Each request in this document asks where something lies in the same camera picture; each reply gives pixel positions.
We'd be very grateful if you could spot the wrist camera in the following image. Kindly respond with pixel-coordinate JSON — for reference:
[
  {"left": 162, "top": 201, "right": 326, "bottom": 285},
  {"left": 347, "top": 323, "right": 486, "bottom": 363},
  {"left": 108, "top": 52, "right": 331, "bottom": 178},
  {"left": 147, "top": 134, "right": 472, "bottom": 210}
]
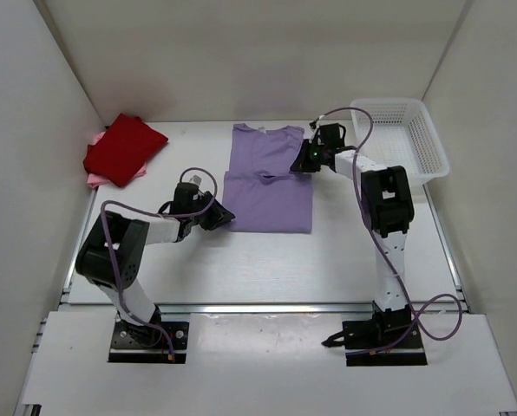
[
  {"left": 309, "top": 116, "right": 324, "bottom": 130},
  {"left": 188, "top": 174, "right": 202, "bottom": 186}
]

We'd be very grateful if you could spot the red t shirt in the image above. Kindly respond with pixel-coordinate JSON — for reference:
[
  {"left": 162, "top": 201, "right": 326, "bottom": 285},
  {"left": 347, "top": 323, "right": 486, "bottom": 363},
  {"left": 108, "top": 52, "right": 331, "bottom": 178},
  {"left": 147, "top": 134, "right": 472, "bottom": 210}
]
[{"left": 82, "top": 114, "right": 168, "bottom": 188}]

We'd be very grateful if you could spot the pink t shirt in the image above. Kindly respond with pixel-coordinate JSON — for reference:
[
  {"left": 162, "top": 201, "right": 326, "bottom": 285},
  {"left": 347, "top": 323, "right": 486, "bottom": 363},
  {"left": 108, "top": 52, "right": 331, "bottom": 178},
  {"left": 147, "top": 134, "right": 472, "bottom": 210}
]
[{"left": 87, "top": 131, "right": 147, "bottom": 189}]

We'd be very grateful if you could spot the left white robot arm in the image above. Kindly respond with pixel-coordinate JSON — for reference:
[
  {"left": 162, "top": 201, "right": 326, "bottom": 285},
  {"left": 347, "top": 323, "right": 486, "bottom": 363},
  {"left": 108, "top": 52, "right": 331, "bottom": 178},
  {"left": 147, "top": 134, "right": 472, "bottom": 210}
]
[{"left": 75, "top": 181, "right": 236, "bottom": 347}]

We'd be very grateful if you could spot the aluminium rail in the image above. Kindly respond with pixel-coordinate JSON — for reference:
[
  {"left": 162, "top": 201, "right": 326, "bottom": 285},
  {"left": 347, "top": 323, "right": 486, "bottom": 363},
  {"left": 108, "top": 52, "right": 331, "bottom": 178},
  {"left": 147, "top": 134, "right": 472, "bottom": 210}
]
[{"left": 159, "top": 302, "right": 373, "bottom": 315}]

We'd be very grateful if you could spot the lavender t shirt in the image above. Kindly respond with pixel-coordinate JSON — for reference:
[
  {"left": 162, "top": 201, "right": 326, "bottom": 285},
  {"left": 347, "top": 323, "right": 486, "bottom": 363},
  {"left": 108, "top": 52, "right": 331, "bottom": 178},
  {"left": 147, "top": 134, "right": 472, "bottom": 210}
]
[{"left": 222, "top": 123, "right": 313, "bottom": 234}]

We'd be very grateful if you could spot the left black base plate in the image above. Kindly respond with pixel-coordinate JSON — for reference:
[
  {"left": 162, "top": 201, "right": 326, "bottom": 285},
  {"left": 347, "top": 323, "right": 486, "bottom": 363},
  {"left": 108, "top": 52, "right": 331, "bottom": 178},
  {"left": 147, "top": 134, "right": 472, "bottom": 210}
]
[{"left": 108, "top": 320, "right": 190, "bottom": 364}]

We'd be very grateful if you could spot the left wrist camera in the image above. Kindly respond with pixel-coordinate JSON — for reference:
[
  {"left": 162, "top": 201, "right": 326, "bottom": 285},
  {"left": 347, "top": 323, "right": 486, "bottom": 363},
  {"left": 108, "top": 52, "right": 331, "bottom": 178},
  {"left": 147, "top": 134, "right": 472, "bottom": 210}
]
[{"left": 188, "top": 174, "right": 202, "bottom": 186}]

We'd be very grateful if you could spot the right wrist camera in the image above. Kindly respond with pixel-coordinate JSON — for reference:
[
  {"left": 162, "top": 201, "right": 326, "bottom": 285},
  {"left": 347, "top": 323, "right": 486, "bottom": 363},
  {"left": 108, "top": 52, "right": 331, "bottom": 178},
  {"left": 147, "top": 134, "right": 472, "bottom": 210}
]
[{"left": 309, "top": 116, "right": 324, "bottom": 130}]

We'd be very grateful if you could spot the white plastic basket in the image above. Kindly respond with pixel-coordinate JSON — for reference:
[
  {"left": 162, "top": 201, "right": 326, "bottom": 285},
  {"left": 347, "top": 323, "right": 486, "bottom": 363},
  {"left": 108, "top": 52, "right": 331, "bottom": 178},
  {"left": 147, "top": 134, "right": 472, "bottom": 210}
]
[{"left": 350, "top": 98, "right": 450, "bottom": 186}]

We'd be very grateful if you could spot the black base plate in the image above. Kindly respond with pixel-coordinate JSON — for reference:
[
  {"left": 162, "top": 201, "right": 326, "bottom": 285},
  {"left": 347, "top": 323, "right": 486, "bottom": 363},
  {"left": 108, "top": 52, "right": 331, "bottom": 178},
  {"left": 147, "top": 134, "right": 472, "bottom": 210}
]
[
  {"left": 108, "top": 320, "right": 190, "bottom": 364},
  {"left": 321, "top": 307, "right": 428, "bottom": 367}
]

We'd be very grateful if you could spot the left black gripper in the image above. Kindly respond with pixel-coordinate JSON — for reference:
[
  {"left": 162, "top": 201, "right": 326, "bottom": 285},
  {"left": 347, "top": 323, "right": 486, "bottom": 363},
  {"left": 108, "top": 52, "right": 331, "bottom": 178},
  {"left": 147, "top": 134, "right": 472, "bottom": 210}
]
[{"left": 188, "top": 190, "right": 235, "bottom": 231}]

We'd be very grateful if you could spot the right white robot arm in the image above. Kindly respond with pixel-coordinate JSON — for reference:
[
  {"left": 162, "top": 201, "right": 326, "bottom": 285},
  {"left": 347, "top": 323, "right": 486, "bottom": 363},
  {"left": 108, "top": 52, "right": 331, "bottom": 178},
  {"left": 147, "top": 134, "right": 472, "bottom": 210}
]
[{"left": 291, "top": 122, "right": 415, "bottom": 313}]

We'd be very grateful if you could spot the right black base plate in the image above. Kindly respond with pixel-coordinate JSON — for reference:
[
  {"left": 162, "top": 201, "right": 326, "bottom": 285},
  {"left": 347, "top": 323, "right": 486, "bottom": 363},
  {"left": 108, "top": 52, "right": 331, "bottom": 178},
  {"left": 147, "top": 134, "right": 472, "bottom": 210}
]
[{"left": 321, "top": 307, "right": 428, "bottom": 367}]

